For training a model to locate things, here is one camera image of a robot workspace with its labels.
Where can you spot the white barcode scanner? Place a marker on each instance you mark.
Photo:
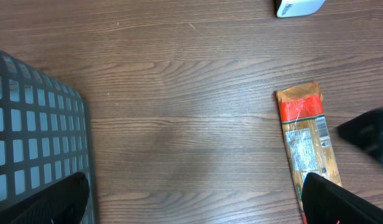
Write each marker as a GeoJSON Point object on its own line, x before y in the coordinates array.
{"type": "Point", "coordinates": [297, 8]}

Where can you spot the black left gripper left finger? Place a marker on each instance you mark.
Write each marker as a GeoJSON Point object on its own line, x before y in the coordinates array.
{"type": "Point", "coordinates": [62, 203]}

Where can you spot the orange spaghetti packet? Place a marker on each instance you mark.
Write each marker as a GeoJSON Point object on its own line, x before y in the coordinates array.
{"type": "Point", "coordinates": [306, 136]}

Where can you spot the dark grey plastic basket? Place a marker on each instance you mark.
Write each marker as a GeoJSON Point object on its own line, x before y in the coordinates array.
{"type": "Point", "coordinates": [45, 134]}

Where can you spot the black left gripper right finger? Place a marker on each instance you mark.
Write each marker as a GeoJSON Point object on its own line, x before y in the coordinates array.
{"type": "Point", "coordinates": [325, 202]}

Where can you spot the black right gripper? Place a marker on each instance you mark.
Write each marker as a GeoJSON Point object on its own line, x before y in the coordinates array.
{"type": "Point", "coordinates": [365, 132]}

